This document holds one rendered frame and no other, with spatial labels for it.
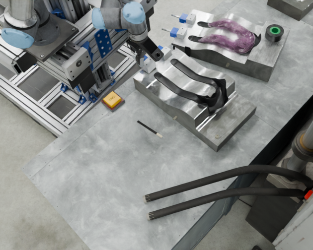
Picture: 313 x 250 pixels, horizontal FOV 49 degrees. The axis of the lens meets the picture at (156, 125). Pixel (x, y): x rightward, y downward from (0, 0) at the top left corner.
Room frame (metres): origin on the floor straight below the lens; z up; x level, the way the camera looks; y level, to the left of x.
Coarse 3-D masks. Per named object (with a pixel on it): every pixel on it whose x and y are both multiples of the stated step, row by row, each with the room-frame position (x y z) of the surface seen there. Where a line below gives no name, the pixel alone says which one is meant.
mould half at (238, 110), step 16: (176, 48) 1.13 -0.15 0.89; (160, 64) 1.04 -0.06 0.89; (192, 64) 1.02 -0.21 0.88; (144, 80) 0.97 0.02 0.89; (176, 80) 0.94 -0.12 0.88; (192, 80) 0.93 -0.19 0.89; (160, 96) 0.87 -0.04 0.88; (176, 96) 0.85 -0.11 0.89; (240, 96) 0.82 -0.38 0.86; (176, 112) 0.78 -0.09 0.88; (192, 112) 0.73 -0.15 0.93; (208, 112) 0.75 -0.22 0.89; (224, 112) 0.75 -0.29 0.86; (240, 112) 0.74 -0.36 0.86; (192, 128) 0.71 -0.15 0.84; (208, 128) 0.69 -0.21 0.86; (224, 128) 0.67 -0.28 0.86; (208, 144) 0.64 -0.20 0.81; (224, 144) 0.63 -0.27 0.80
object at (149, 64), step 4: (132, 52) 1.10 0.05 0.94; (144, 56) 1.06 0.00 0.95; (144, 60) 1.04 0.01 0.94; (148, 60) 1.03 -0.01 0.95; (152, 60) 1.02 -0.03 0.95; (144, 64) 1.01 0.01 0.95; (148, 64) 1.01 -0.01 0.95; (152, 64) 1.01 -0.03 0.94; (144, 68) 1.02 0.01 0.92; (148, 68) 0.99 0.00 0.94; (152, 68) 1.01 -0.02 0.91; (148, 72) 1.00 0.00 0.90
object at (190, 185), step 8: (208, 176) 0.47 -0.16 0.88; (216, 176) 0.46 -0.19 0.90; (224, 176) 0.45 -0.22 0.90; (232, 176) 0.45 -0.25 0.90; (184, 184) 0.46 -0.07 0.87; (192, 184) 0.45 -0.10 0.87; (200, 184) 0.45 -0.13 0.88; (208, 184) 0.44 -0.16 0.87; (160, 192) 0.45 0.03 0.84; (168, 192) 0.44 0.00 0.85; (176, 192) 0.44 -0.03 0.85; (144, 200) 0.44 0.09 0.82; (152, 200) 0.43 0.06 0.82
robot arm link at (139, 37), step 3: (147, 30) 0.99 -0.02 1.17; (129, 33) 0.99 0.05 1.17; (144, 33) 0.97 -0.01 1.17; (147, 33) 0.99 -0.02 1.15; (129, 36) 0.97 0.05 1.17; (132, 36) 0.98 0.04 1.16; (135, 36) 0.96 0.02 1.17; (138, 36) 0.96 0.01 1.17; (141, 36) 0.96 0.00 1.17; (144, 36) 0.97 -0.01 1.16; (132, 39) 0.98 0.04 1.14; (135, 39) 0.97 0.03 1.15; (138, 39) 0.96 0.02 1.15; (141, 39) 0.97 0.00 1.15
